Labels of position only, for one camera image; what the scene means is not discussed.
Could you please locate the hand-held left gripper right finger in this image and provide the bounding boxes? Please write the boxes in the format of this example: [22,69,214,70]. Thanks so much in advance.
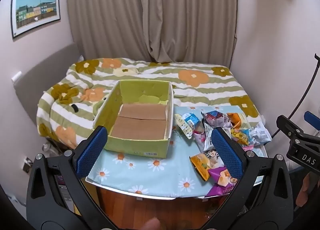
[204,127,294,230]

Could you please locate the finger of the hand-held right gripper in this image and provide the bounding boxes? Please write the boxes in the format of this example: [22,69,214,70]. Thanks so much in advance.
[304,111,320,130]
[276,115,320,143]

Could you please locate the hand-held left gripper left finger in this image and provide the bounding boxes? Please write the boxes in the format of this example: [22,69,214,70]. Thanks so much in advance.
[26,125,118,230]

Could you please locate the orange yellow chip packet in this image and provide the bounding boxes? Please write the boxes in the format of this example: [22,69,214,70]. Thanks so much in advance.
[189,150,225,182]

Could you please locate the purple snack packet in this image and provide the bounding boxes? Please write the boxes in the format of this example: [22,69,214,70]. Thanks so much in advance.
[204,166,240,198]

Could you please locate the white blue snack packet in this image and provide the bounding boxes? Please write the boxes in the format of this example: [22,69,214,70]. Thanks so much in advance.
[244,122,272,145]

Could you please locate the blue red snack packet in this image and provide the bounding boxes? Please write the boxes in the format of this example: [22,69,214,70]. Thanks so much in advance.
[201,110,233,128]

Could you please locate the green cardboard box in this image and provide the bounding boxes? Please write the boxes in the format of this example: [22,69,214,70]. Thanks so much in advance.
[93,80,174,158]

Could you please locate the person's right hand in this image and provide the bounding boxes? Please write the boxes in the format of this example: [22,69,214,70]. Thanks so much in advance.
[296,172,313,208]

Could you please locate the yellow candy packet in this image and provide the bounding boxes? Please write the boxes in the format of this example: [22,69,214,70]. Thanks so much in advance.
[231,129,250,145]

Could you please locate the orange snack packet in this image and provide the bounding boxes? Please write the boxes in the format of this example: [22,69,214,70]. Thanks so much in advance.
[227,112,248,130]

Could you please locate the clear glass jar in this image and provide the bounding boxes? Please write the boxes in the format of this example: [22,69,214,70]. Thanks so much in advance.
[42,142,60,156]

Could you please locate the blue yellow snack packet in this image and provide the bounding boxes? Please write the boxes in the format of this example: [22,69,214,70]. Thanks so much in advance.
[174,113,200,140]

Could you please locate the daisy print blue tablecloth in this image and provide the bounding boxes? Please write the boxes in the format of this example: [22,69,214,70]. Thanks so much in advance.
[86,106,268,199]

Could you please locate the striped floral blanket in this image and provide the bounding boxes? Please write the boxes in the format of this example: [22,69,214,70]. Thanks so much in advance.
[36,57,265,149]

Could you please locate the grey bed headboard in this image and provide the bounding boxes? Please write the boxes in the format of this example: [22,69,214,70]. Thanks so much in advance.
[12,42,83,113]

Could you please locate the beige curtain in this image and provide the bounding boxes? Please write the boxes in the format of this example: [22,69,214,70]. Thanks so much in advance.
[65,0,238,64]

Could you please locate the black thin cable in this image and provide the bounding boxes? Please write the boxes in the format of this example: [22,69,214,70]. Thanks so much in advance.
[271,54,320,138]

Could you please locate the framed wall picture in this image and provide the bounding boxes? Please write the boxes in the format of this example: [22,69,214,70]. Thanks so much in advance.
[11,0,61,39]

